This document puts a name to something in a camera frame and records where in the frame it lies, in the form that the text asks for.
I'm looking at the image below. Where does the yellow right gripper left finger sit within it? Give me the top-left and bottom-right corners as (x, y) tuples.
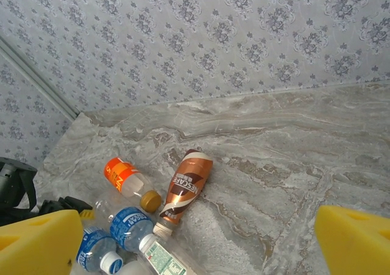
(0, 209), (83, 275)

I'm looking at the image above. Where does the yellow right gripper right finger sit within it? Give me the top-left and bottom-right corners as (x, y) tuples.
(315, 204), (390, 275)

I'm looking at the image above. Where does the blue label Pocari bottle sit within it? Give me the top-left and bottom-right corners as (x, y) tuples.
(109, 207), (159, 254)
(75, 226), (124, 275)

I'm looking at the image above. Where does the orange label gold cap bottle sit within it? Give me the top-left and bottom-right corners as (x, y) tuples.
(103, 156), (163, 212)

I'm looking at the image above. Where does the brown Nescafe plastic bottle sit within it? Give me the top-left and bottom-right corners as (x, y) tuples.
(152, 149), (213, 238)

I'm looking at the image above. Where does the white green print label bottle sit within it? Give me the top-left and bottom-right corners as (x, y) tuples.
(136, 240), (202, 275)

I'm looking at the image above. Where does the aluminium frame post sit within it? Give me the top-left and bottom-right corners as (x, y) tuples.
(0, 37), (82, 122)

